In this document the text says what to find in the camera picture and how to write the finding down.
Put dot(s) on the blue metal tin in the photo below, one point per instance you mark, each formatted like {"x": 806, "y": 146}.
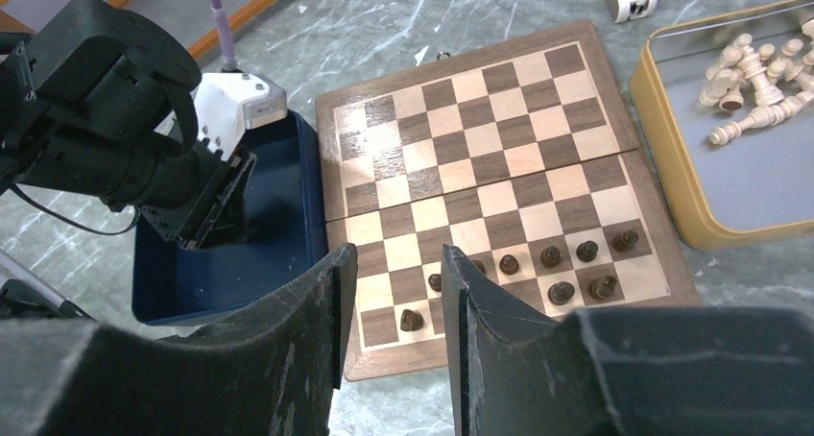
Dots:
{"x": 284, "y": 235}

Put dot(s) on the dark chess pawn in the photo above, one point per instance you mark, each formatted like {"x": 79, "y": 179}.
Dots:
{"x": 625, "y": 241}
{"x": 587, "y": 251}
{"x": 550, "y": 257}
{"x": 434, "y": 281}
{"x": 411, "y": 320}

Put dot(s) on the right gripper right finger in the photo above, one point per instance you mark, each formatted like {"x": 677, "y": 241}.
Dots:
{"x": 621, "y": 370}

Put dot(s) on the wooden chess board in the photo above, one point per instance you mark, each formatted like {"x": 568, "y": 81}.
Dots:
{"x": 507, "y": 149}

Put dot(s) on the aluminium frame rail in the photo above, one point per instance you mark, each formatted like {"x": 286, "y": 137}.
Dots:
{"x": 25, "y": 296}

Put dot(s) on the light chess pieces pile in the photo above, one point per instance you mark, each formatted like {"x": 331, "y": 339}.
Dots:
{"x": 780, "y": 80}

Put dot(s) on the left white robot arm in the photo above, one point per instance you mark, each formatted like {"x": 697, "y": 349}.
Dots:
{"x": 103, "y": 102}

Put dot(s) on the gold metal tin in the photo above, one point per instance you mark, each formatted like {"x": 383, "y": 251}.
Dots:
{"x": 754, "y": 189}

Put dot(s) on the dark chess piece back row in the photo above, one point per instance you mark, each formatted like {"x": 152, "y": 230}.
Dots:
{"x": 561, "y": 293}

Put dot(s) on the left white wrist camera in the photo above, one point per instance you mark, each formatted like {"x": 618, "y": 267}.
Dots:
{"x": 227, "y": 105}

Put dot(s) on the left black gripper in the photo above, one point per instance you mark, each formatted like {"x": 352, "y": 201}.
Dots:
{"x": 198, "y": 201}

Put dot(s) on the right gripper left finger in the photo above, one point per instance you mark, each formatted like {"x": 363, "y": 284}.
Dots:
{"x": 269, "y": 368}

